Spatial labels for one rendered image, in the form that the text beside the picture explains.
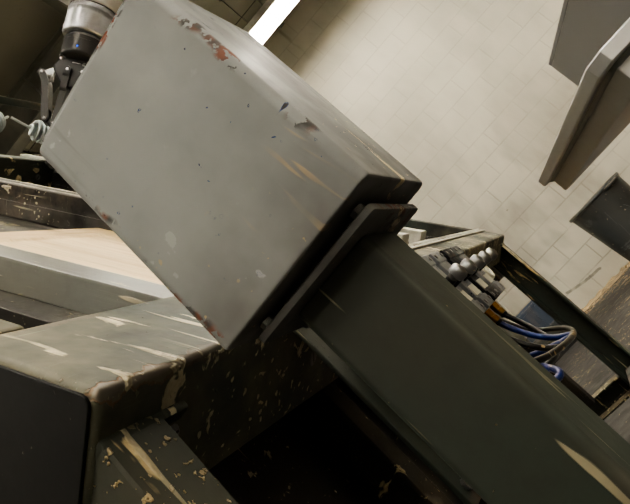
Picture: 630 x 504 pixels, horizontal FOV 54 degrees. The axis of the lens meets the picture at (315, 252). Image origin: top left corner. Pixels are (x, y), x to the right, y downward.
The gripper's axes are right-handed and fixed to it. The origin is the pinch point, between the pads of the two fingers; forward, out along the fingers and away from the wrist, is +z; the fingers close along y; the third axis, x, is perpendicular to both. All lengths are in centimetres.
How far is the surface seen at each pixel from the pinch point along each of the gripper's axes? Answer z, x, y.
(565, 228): -150, -432, -297
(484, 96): -270, -441, -209
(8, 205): 6.6, -24.5, 16.0
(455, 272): 20, 50, -57
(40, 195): 4.3, -19.9, 8.5
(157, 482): 39, 66, -36
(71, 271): 24.3, 34.4, -18.5
